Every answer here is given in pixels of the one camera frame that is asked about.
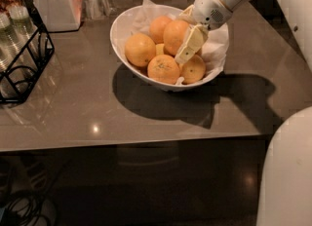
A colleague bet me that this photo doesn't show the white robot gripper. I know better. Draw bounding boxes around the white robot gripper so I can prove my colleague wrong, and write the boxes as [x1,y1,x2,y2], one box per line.
[175,0,232,64]

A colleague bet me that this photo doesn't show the top orange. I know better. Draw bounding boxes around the top orange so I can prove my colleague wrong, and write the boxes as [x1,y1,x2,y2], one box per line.
[163,19,189,56]

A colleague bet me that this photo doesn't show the back orange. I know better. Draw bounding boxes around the back orange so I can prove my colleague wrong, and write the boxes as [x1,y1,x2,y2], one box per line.
[149,16,172,44]

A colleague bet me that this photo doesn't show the small middle orange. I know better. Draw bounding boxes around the small middle orange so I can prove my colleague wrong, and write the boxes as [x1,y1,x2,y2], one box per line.
[156,44,169,55]

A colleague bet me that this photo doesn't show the front right orange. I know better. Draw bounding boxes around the front right orange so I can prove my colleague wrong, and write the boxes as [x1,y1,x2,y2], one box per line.
[179,55,206,84]

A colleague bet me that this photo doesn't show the left orange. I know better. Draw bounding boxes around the left orange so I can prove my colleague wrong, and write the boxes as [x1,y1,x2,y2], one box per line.
[125,33,156,67]

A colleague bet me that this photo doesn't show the white ceramic bowl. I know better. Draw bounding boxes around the white ceramic bowl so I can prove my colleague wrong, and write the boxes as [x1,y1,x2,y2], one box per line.
[109,4,225,93]

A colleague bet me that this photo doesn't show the white paper liner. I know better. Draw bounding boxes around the white paper liner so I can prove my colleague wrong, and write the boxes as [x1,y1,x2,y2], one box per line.
[131,0,230,86]

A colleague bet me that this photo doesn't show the clear acrylic stand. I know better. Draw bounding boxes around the clear acrylic stand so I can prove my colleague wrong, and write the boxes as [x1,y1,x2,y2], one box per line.
[84,0,111,19]

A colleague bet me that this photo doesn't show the white glass storage jar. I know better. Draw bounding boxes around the white glass storage jar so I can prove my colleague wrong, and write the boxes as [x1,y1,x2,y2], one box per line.
[33,0,82,32]

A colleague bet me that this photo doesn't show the clear plastic cup stack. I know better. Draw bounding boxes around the clear plastic cup stack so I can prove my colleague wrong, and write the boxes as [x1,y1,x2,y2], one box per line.
[9,6,39,70]

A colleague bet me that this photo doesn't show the black wire rack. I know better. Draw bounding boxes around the black wire rack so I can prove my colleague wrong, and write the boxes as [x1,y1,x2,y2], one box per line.
[0,0,55,103]

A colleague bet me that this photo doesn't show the black floor cables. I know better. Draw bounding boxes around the black floor cables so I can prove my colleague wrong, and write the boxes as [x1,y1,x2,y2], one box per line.
[0,158,61,226]

